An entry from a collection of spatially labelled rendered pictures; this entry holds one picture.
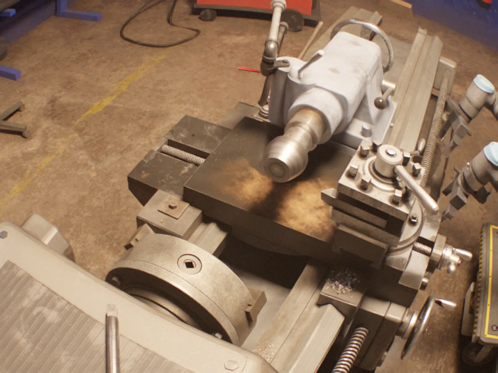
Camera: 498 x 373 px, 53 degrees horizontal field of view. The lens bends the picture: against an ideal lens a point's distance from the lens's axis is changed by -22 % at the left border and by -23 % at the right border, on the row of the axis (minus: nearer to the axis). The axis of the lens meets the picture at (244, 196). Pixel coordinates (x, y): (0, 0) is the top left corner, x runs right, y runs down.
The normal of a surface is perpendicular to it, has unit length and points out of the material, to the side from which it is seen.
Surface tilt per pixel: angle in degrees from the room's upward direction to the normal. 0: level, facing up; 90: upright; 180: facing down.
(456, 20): 90
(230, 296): 45
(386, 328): 90
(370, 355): 90
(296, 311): 0
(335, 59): 0
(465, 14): 90
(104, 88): 0
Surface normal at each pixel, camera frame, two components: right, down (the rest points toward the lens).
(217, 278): 0.51, -0.45
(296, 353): -0.59, -0.76
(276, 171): -0.44, 0.59
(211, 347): 0.07, -0.72
